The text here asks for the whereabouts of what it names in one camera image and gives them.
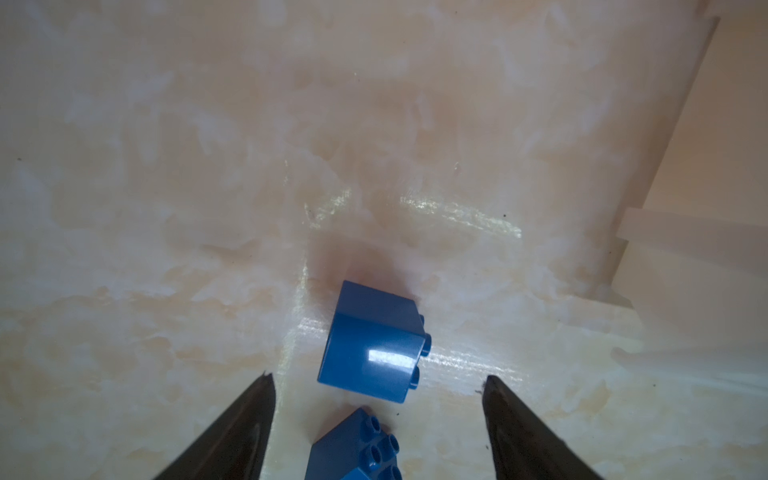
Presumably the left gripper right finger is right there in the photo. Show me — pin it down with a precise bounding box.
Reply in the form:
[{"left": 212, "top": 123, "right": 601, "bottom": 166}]
[{"left": 482, "top": 375, "right": 601, "bottom": 480}]

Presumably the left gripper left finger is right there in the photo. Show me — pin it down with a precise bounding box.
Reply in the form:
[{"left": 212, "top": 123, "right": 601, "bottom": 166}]
[{"left": 156, "top": 374, "right": 276, "bottom": 480}]

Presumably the blue lego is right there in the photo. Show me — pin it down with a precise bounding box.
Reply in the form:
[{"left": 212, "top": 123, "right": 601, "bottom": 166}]
[
  {"left": 318, "top": 280, "right": 432, "bottom": 404},
  {"left": 305, "top": 408, "right": 403, "bottom": 480}
]

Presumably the white three-compartment bin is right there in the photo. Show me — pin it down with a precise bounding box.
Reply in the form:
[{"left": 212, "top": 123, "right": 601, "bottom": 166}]
[{"left": 612, "top": 1, "right": 767, "bottom": 395}]

